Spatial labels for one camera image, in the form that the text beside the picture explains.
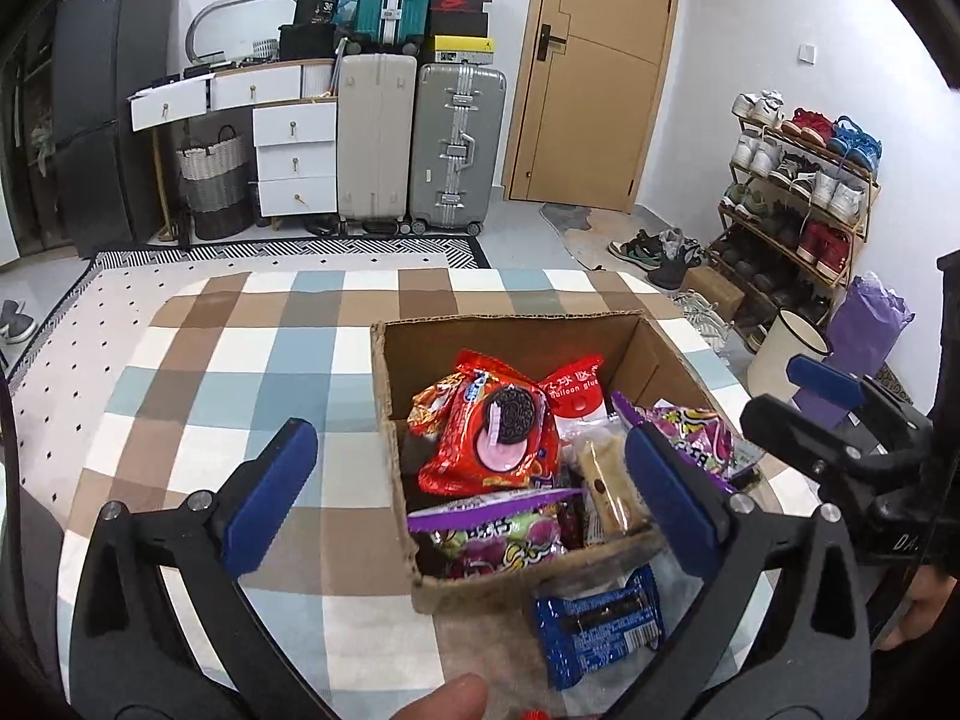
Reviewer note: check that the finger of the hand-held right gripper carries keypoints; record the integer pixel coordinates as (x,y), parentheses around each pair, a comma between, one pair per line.
(795,427)
(825,382)

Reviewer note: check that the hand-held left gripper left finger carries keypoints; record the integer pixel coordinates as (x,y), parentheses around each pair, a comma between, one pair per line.
(270,495)

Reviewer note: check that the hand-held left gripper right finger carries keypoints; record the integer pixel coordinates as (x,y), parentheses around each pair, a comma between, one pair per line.
(667,495)

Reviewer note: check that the yellow cake packet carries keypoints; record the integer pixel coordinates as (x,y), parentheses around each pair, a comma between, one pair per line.
(607,487)

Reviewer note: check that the purple candy packet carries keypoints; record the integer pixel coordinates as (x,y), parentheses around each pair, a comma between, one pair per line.
(690,427)
(510,532)

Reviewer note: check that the white red packet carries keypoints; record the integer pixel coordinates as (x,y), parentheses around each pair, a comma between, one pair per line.
(583,409)

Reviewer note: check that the blue cookie packet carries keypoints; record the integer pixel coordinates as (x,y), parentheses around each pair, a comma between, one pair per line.
(592,630)

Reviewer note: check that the brown cardboard box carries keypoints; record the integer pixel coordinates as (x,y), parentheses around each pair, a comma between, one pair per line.
(517,589)

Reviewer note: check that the red orange snack packet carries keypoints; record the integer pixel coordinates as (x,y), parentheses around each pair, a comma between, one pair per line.
(435,409)

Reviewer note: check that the red cookie packet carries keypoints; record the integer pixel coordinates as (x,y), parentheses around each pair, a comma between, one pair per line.
(487,427)

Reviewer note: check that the person's right hand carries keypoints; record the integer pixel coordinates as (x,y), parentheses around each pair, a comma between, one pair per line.
(926,607)

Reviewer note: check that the person's left hand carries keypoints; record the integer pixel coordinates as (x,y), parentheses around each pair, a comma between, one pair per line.
(442,701)

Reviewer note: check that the white bucket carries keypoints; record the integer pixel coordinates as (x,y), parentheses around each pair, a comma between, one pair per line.
(780,360)

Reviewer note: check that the purple bag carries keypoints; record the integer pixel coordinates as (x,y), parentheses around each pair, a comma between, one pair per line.
(862,322)

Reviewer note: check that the shoe rack with shoes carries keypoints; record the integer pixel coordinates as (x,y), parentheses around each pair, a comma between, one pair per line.
(825,247)

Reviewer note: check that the white sneaker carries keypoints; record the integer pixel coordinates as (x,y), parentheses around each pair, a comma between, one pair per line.
(705,319)

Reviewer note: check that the small brown box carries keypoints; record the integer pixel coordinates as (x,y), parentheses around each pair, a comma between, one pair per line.
(712,289)

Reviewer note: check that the metal shoe rack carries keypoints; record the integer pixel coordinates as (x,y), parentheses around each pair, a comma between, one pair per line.
(872,199)

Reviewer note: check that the grey black sneaker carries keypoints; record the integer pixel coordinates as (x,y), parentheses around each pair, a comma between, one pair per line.
(675,262)

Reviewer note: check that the dark green sneaker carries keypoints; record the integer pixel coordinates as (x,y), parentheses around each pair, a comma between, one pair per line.
(637,251)

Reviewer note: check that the white black patterned rug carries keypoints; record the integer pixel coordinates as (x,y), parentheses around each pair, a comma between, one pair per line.
(75,330)

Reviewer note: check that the irregular floor rug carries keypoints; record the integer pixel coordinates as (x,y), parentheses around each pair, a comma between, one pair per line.
(592,240)

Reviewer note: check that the grey slipper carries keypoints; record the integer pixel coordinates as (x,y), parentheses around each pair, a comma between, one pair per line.
(15,322)

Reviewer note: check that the woven laundry basket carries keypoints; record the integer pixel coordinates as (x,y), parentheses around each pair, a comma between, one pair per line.
(214,187)

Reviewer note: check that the beige suitcase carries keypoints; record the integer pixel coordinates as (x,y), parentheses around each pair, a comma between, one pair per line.
(375,142)

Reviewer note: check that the white dresser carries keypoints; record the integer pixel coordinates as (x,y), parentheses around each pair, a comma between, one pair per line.
(292,127)

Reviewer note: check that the wooden door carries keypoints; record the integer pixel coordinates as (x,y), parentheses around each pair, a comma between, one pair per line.
(600,90)

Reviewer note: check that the silver suitcase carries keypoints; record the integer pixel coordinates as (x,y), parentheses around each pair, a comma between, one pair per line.
(457,142)

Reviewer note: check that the black fridge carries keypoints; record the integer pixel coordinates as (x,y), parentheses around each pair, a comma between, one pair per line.
(105,90)

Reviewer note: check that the small white basket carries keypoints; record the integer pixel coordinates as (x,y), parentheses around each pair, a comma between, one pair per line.
(265,49)

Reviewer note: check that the black storage box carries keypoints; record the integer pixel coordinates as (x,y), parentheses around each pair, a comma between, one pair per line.
(307,41)

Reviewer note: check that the grey curved tube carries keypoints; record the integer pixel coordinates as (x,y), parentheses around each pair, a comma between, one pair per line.
(196,24)

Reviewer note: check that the yellow black shoebox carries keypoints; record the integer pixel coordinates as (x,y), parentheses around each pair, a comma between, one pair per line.
(465,49)

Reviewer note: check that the black shopping bag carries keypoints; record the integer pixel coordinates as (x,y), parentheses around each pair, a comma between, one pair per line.
(319,6)

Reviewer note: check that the plain black shoebox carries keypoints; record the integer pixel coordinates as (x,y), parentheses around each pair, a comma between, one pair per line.
(457,24)

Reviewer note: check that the black shoebox red logo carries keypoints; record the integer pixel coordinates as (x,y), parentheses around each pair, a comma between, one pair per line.
(459,3)

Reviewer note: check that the white wall switch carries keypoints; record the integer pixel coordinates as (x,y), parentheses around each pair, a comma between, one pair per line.
(807,54)

